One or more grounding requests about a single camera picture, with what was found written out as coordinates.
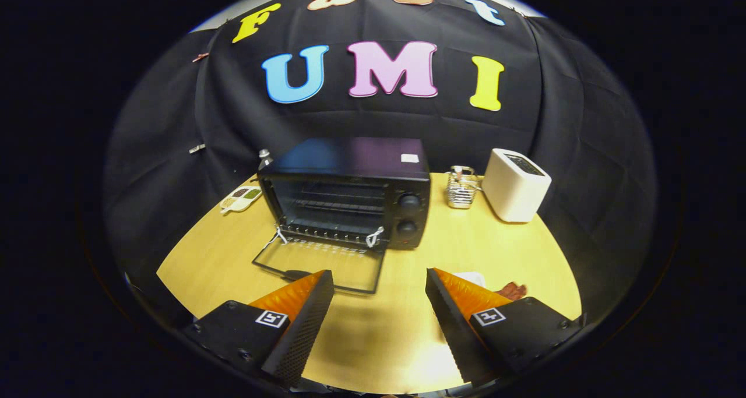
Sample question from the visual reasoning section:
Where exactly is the white toaster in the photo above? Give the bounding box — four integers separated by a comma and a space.
481, 148, 552, 223

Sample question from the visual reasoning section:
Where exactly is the wire mesh basket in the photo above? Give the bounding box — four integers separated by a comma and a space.
446, 165, 482, 210

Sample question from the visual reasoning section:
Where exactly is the white divided grain dish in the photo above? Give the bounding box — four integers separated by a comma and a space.
220, 186, 263, 214

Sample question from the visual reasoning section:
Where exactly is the black toaster oven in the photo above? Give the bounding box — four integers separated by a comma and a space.
252, 137, 432, 295

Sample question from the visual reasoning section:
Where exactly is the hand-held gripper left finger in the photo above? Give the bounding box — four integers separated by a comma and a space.
182, 270, 336, 389

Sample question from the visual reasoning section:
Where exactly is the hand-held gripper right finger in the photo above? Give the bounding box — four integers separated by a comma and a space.
425, 268, 586, 387

